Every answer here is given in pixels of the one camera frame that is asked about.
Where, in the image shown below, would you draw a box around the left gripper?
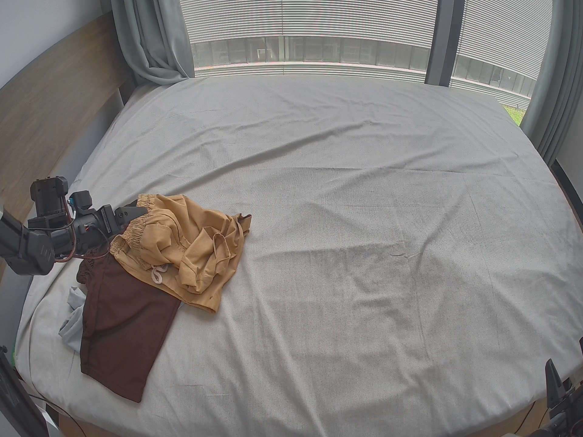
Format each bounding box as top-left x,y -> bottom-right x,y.
73,202 -> 149,250

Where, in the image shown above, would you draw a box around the mustard yellow shorts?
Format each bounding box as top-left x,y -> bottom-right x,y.
109,193 -> 252,314

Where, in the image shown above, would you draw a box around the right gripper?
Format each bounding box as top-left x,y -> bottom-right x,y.
546,359 -> 583,437

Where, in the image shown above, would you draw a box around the grey-green curtain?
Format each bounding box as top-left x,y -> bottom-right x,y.
519,0 -> 583,167
107,0 -> 196,85

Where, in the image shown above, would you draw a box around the pale grey garment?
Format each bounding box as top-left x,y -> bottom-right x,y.
57,286 -> 185,353

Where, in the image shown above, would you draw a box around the window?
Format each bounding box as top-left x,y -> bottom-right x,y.
174,0 -> 555,124

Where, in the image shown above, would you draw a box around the brown shorts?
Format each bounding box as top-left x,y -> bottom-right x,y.
75,249 -> 183,403

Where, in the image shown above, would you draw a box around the bed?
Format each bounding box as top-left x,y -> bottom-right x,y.
0,11 -> 583,437

